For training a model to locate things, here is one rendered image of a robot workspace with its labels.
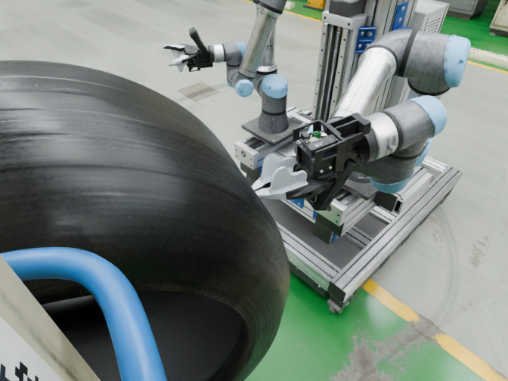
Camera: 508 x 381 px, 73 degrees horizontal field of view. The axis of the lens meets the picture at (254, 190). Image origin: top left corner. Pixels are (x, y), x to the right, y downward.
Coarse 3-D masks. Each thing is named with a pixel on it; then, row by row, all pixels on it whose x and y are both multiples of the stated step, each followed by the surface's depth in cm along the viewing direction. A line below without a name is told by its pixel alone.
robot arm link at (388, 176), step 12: (384, 156) 64; (396, 156) 62; (360, 168) 68; (372, 168) 67; (384, 168) 65; (396, 168) 64; (408, 168) 64; (372, 180) 70; (384, 180) 67; (396, 180) 66; (408, 180) 68; (384, 192) 70; (396, 192) 70
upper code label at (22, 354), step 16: (0, 320) 8; (0, 336) 8; (16, 336) 8; (0, 352) 8; (16, 352) 8; (32, 352) 9; (0, 368) 7; (16, 368) 8; (32, 368) 9; (48, 368) 10
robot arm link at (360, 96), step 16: (400, 32) 87; (368, 48) 87; (384, 48) 85; (400, 48) 86; (368, 64) 83; (384, 64) 84; (400, 64) 87; (352, 80) 81; (368, 80) 79; (384, 80) 83; (352, 96) 76; (368, 96) 77; (336, 112) 74; (352, 112) 73; (368, 112) 77
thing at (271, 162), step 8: (264, 160) 54; (272, 160) 54; (280, 160) 55; (288, 160) 56; (264, 168) 54; (272, 168) 55; (288, 168) 57; (264, 176) 55; (272, 176) 56; (256, 184) 55; (264, 184) 55
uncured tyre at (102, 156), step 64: (0, 64) 34; (64, 64) 38; (0, 128) 25; (64, 128) 27; (128, 128) 31; (192, 128) 40; (0, 192) 22; (64, 192) 24; (128, 192) 26; (192, 192) 30; (128, 256) 26; (192, 256) 30; (256, 256) 35; (64, 320) 68; (192, 320) 68; (256, 320) 41
